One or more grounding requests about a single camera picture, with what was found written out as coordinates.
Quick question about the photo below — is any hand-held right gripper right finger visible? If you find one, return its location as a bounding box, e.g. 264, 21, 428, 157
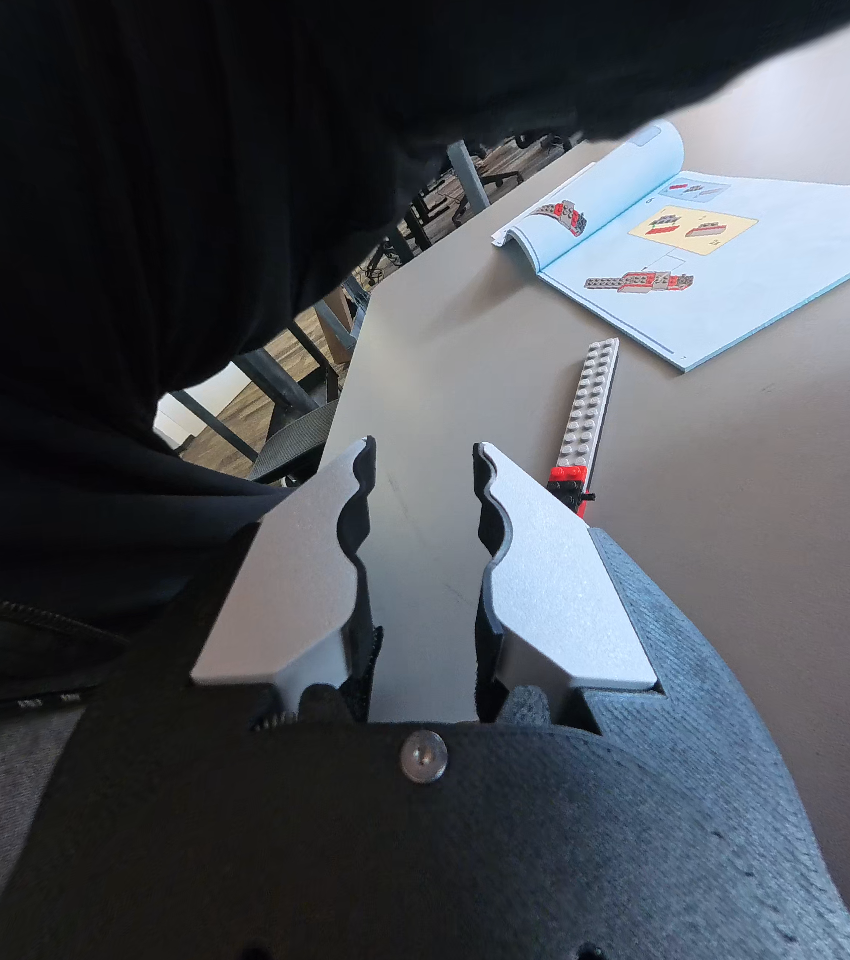
472, 441, 658, 725

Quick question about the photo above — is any person's black hoodie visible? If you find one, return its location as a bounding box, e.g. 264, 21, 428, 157
0, 0, 471, 714

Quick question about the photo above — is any black mesh office chair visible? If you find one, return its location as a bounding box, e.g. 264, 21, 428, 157
248, 401, 339, 489

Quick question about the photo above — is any grey plate with red bricks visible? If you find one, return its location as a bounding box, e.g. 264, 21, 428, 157
548, 337, 621, 520

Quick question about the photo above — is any person's left forearm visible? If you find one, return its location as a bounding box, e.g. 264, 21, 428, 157
365, 0, 850, 226

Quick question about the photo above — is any black side table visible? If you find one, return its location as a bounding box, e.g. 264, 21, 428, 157
170, 315, 354, 462

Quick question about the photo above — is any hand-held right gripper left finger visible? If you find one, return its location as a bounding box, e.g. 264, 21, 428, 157
190, 435, 384, 725

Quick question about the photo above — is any open instruction booklet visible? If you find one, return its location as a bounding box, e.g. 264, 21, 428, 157
491, 118, 850, 374

